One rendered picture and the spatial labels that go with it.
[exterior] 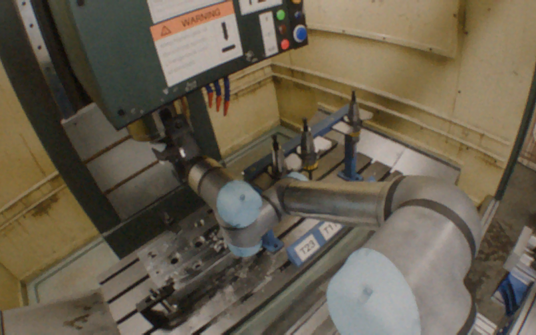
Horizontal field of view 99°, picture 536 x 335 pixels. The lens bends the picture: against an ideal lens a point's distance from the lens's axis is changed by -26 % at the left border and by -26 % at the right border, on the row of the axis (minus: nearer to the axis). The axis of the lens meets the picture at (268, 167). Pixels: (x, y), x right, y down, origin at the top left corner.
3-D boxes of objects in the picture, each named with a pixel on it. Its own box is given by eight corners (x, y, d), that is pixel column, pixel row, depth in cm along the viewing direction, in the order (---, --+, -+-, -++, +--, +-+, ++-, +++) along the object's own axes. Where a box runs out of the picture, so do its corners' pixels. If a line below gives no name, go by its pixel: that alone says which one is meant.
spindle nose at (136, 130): (165, 104, 81) (152, 64, 73) (203, 113, 72) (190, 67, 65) (119, 135, 72) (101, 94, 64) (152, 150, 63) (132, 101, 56)
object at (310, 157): (310, 147, 93) (310, 140, 91) (323, 156, 88) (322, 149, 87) (293, 155, 91) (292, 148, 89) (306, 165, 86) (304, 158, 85)
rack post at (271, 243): (284, 245, 103) (272, 180, 84) (272, 254, 100) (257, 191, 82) (265, 230, 109) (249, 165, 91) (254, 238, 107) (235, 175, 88)
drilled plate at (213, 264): (243, 254, 97) (240, 245, 94) (171, 306, 85) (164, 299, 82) (207, 218, 112) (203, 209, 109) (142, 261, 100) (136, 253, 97)
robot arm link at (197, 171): (192, 179, 56) (227, 157, 60) (181, 169, 59) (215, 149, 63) (203, 206, 61) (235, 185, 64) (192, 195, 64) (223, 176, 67)
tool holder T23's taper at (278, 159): (278, 161, 86) (274, 141, 82) (290, 166, 83) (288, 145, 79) (268, 169, 83) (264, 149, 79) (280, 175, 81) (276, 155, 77)
